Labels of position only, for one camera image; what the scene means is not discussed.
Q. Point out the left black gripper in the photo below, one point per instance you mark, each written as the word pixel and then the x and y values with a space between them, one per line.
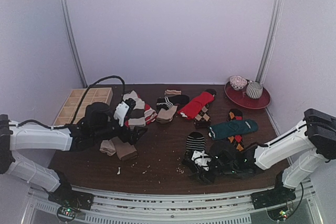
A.
pixel 134 137

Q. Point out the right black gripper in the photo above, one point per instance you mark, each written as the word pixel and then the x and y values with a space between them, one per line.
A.
pixel 200 170

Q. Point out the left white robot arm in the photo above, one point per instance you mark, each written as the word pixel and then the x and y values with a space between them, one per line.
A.
pixel 32 134

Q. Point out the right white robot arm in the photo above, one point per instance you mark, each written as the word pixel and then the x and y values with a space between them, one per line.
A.
pixel 313 137

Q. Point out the red beige striped socks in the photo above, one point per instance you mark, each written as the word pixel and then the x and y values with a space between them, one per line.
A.
pixel 142 114

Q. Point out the black striped ankle sock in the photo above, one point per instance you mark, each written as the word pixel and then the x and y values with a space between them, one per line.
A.
pixel 195 142

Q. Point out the tan ankle sock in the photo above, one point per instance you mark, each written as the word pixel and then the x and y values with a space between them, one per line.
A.
pixel 166 116

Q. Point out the black white striped sock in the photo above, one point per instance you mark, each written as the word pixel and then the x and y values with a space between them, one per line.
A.
pixel 168 102

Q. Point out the brown beige sock pair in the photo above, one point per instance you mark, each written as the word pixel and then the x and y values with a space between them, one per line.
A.
pixel 124 151

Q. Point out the wooden compartment box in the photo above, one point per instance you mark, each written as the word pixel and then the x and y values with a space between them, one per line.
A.
pixel 68 109

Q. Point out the beige striped folded sock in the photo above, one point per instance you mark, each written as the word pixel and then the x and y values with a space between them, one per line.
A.
pixel 172 92

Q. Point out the brown argyle sock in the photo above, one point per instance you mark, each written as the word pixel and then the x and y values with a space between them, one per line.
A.
pixel 202 120

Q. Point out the red sock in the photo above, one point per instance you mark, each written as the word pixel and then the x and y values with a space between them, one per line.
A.
pixel 192 109

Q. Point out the dark green sock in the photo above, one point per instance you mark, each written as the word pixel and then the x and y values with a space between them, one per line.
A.
pixel 222 130

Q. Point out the black orange argyle sock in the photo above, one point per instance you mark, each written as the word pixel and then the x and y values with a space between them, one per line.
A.
pixel 236 140

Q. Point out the patterned white bowl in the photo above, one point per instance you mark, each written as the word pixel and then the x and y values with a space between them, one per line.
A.
pixel 237 82

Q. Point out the striped grey cup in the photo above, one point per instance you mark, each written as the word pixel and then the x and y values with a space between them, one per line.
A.
pixel 254 90

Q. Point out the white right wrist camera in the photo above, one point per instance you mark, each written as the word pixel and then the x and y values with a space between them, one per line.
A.
pixel 201 159

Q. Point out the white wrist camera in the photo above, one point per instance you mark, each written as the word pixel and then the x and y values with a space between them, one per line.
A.
pixel 201 159
pixel 121 112

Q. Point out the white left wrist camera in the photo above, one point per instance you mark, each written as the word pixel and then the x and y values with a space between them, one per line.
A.
pixel 121 112

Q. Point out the aluminium front rail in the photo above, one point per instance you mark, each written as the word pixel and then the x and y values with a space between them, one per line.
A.
pixel 236 207

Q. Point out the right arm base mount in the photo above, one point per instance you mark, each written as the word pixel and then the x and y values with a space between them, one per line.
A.
pixel 278 201

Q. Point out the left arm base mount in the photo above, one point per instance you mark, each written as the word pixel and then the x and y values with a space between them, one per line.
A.
pixel 71 202

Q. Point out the left aluminium corner post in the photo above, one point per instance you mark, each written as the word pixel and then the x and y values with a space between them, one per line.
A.
pixel 72 43

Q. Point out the aluminium corner post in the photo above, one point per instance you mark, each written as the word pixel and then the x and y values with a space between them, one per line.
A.
pixel 270 41
pixel 72 43

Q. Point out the right aluminium corner post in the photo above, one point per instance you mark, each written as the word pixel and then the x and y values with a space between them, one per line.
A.
pixel 270 41

